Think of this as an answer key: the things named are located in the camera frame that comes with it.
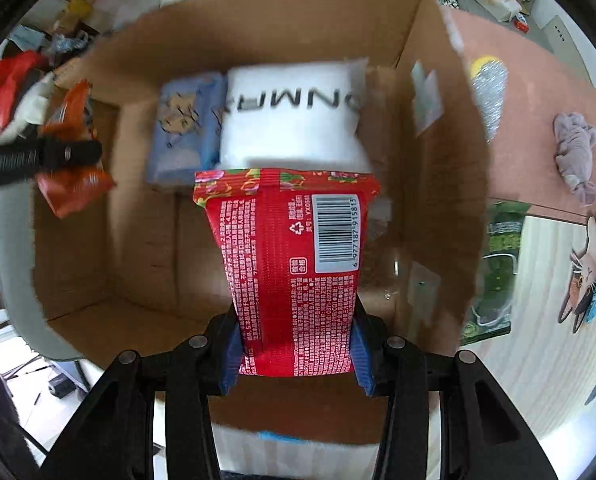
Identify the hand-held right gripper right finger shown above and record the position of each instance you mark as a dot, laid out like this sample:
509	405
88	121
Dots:
364	362

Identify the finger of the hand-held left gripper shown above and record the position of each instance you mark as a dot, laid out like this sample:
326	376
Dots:
32	157

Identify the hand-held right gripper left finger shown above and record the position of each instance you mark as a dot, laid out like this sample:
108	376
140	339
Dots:
229	365

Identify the orange snack packet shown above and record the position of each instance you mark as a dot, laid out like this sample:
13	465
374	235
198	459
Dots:
72	191

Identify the red snack packet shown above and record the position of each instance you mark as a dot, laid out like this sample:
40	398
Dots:
283	260

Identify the cardboard box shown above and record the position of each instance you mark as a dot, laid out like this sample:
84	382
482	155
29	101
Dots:
142	240

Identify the blue printed tissue pack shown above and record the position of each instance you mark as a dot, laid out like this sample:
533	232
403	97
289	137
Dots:
182	135

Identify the white tissue pack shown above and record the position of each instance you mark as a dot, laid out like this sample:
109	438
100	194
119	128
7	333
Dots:
293	130

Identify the red plastic bag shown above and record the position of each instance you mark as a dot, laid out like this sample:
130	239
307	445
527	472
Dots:
2	90

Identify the green packet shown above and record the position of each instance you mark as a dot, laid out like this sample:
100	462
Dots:
498	260

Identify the cat printed pouch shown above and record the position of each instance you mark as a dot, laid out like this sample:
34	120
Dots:
585	270

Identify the purple cloth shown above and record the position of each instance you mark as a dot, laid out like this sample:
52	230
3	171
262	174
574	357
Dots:
575	152

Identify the silver glitter heart pouch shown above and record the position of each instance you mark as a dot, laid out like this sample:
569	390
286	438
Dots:
490	90

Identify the pink mat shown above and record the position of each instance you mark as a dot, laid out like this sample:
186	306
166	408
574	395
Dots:
533	75

